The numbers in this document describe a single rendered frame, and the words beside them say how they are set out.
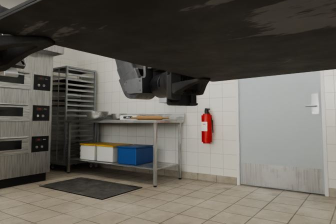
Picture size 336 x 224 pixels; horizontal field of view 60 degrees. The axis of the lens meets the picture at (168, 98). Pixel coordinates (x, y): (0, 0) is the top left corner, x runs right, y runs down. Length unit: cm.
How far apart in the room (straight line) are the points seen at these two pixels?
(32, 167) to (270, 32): 441
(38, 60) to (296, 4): 449
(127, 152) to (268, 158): 195
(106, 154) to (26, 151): 112
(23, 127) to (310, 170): 375
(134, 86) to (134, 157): 365
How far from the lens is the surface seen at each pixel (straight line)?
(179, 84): 54
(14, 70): 122
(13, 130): 440
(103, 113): 497
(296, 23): 26
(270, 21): 25
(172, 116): 454
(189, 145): 449
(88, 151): 499
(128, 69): 70
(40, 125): 459
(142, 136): 501
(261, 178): 414
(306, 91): 397
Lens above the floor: 87
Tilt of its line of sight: 4 degrees up
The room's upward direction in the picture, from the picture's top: straight up
